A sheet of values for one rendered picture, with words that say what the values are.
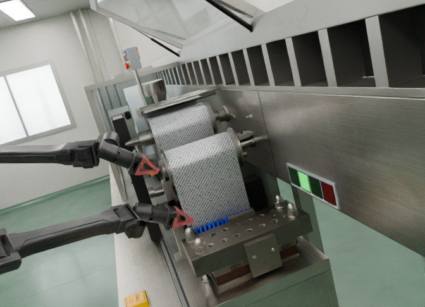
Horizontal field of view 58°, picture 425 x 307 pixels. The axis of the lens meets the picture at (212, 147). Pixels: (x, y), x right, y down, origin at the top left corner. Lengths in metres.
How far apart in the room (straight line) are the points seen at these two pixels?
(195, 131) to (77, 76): 5.39
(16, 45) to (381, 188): 6.49
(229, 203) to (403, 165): 0.75
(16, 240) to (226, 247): 0.57
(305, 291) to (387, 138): 0.67
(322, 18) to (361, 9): 0.12
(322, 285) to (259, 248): 0.24
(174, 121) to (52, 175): 5.61
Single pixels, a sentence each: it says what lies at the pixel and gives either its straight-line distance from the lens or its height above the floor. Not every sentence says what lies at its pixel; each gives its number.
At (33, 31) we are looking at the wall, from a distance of 6.91.
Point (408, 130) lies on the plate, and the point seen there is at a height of 1.39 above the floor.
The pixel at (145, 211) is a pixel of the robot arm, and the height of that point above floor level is 1.16.
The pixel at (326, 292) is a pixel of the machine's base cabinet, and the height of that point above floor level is 0.79.
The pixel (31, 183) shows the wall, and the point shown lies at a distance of 7.10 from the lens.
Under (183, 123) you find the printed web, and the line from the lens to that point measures 1.50.
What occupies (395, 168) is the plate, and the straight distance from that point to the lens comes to 0.77.
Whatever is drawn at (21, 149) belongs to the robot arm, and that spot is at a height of 1.45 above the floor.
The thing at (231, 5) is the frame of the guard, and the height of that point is 1.70.
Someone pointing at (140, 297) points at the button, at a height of 0.92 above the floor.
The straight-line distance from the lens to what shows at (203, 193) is 1.32.
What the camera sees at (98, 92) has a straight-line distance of 2.26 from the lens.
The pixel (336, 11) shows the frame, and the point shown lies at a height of 1.60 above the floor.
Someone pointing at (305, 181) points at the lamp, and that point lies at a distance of 1.10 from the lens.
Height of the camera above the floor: 1.59
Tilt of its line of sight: 13 degrees down
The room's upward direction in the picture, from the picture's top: 15 degrees counter-clockwise
